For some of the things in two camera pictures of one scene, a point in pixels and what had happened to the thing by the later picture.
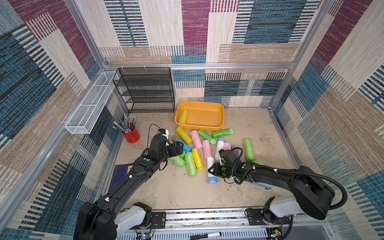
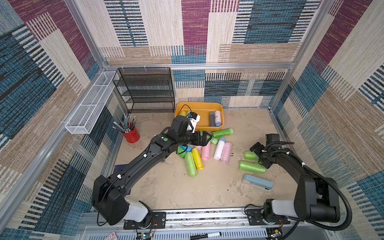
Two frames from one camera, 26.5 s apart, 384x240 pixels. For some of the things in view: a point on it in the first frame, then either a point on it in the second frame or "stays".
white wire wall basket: [85, 117] stays
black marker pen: [209, 235] stays
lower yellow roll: [197, 158] stays
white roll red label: [212, 179] to [218, 120]
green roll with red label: [223, 132] stays
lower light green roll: [191, 167] stays
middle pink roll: [207, 149] stays
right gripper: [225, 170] to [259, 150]
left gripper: [180, 149] to [204, 142]
